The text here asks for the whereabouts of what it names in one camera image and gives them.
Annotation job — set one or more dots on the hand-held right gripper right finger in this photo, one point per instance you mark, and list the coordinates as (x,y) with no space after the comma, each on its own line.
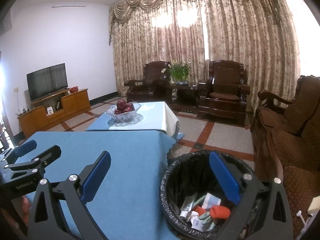
(223,177)

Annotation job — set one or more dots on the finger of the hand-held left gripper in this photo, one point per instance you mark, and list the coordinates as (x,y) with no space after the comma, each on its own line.
(25,147)
(48,155)

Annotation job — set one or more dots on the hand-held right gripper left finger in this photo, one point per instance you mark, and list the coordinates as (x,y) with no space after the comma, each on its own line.
(96,177)

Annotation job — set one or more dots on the small white blue box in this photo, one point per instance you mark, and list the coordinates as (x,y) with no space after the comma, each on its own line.
(211,200)

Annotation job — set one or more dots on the orange foam fruit net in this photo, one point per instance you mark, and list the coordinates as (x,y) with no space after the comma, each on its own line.
(220,212)

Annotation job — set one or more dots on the green rubber glove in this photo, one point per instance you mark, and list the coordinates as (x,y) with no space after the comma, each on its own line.
(205,217)

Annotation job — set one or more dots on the white squeeze tube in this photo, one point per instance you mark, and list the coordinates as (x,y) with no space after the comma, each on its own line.
(188,206)

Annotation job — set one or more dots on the white paper slip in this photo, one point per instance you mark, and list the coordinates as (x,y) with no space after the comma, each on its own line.
(199,223)

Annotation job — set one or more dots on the black bagged trash bin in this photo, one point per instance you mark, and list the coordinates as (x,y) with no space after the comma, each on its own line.
(175,200)

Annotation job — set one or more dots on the wooden chair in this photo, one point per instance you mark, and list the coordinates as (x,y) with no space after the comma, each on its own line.
(5,135)

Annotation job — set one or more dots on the white card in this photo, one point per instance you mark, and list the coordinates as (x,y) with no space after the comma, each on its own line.
(50,111)

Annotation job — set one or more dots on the wooden television cabinet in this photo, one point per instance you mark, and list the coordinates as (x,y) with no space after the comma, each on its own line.
(72,102)

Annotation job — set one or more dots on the clear glass fruit bowl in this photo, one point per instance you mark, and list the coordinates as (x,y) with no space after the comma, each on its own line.
(123,117)

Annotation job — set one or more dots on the red apple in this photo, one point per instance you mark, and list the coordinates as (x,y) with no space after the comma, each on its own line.
(128,108)
(121,103)
(117,111)

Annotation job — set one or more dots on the red ornament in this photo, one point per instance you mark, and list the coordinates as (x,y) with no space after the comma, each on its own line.
(74,89)

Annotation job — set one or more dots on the flat screen television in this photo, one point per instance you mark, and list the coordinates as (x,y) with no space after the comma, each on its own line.
(47,81)

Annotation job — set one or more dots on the brown cushioned wooden sofa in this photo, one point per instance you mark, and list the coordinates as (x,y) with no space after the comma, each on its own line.
(292,135)

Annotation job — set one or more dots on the light blue white tablecloth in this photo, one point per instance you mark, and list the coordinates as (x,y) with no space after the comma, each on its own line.
(155,117)

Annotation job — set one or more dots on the dark wooden cushioned armchair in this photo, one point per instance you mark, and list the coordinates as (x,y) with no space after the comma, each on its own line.
(225,92)

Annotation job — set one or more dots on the dark wooden side table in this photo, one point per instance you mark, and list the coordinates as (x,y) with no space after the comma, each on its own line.
(185,95)

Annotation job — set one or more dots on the cream box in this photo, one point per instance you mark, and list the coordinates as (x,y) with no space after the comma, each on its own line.
(312,206)

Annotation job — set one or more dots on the potted green flowering plant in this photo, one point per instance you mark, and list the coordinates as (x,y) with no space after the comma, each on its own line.
(180,72)

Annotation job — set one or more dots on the floral beige curtain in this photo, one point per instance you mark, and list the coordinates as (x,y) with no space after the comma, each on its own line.
(237,35)

